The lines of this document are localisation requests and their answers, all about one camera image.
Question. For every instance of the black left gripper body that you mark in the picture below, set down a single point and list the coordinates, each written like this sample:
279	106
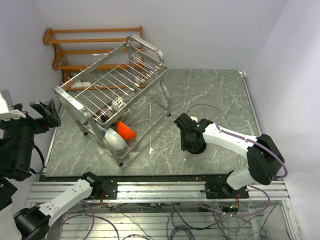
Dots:
47	119

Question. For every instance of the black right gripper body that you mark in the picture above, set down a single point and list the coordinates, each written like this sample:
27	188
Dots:
184	135

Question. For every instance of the black bowl tan underside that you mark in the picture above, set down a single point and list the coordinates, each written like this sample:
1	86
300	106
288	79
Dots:
196	148

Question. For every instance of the dark patterned bowl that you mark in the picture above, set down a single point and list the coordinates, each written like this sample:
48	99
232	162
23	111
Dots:
105	114

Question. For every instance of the orange bowl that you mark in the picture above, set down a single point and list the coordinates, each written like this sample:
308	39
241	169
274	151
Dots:
125	132

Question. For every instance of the plain white bowl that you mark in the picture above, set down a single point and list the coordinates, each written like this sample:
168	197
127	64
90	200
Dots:
115	140

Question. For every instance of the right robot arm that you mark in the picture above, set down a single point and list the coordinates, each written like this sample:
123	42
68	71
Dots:
264	159

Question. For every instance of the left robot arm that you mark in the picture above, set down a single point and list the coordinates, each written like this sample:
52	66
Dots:
16	147

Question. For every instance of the wooden shelf rack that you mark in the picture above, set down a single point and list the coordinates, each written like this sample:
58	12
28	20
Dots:
74	47

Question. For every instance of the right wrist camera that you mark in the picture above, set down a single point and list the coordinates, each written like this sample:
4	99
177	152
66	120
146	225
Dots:
194	118

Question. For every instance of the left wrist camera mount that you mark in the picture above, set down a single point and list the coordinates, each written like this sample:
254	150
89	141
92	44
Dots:
7	111

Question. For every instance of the steel wire dish rack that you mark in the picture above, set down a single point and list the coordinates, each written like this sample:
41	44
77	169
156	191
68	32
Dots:
135	72

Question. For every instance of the aluminium frame rail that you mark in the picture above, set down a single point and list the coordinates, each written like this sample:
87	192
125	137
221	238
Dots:
152	192

